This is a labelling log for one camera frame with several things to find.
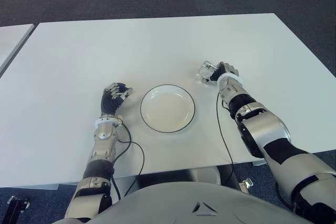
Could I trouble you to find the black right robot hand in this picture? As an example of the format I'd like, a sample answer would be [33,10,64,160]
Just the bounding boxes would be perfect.
[201,61,239,84]

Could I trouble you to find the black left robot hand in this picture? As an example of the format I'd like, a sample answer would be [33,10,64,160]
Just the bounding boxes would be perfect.
[101,82,133,117]

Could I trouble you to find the clear bottle with blue cap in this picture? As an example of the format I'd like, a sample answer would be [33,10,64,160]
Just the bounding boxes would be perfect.
[197,61,218,83]

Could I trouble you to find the white plate with black rim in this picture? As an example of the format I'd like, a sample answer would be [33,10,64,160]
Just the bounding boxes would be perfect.
[140,84,196,134]

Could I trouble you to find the white robot waist housing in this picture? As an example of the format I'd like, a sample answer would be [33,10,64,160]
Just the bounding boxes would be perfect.
[187,166,221,185]

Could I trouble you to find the white side table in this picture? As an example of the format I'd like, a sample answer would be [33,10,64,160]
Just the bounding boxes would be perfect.
[0,24,36,76]

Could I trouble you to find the grey robot torso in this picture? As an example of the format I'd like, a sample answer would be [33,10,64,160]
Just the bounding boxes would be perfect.
[56,180,302,224]

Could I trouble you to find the black wheeled stand base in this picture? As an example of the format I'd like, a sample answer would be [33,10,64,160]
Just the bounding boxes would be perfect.
[6,196,31,224]

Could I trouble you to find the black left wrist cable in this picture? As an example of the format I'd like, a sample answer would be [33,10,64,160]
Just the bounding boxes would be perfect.
[110,124,145,201]

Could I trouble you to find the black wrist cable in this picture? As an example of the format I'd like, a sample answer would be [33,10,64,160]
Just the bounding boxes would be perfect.
[110,124,145,201]
[216,92,236,188]

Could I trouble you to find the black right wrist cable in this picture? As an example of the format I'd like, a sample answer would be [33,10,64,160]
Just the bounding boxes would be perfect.
[216,92,236,188]

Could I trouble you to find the small metal bracket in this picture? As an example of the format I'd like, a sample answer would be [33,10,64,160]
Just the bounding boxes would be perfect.
[238,178,254,192]

